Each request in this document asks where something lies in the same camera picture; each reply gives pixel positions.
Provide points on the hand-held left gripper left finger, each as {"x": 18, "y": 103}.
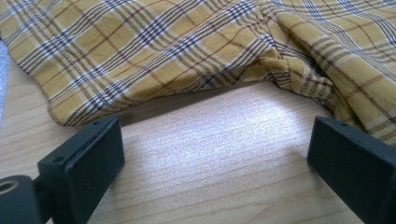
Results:
{"x": 84, "y": 168}

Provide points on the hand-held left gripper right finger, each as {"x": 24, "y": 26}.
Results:
{"x": 358, "y": 168}

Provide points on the yellow plaid shirt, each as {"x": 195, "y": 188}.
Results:
{"x": 193, "y": 46}

